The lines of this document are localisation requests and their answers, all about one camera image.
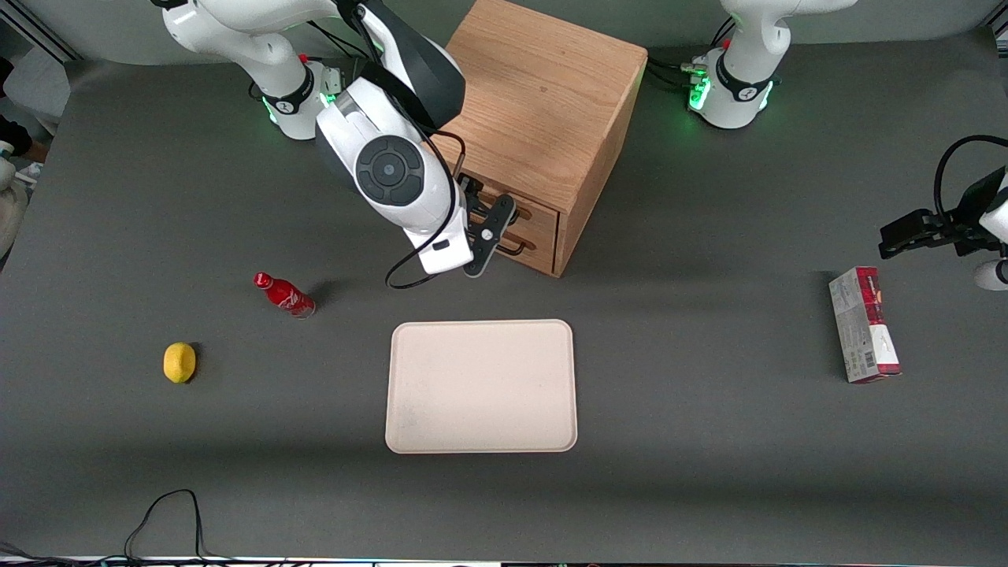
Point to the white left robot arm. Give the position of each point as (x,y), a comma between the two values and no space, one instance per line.
(736,87)

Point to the yellow lemon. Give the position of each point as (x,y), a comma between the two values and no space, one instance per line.
(179,363)

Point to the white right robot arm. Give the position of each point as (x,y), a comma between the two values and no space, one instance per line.
(354,126)

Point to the red cola bottle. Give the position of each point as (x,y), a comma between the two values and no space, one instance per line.
(285,296)

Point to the cream plastic tray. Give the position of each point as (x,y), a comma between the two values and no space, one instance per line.
(480,386)

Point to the red plaid cardboard box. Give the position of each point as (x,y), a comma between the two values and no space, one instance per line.
(858,331)

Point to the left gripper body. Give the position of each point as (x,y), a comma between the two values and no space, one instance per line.
(970,211)

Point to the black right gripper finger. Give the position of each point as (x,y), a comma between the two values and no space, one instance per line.
(488,235)
(470,190)

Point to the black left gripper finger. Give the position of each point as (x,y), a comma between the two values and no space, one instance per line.
(902,236)
(962,235)

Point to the wooden drawer cabinet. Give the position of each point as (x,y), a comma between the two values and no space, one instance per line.
(543,102)

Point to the aluminium frame bar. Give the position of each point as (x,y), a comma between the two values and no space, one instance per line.
(39,31)

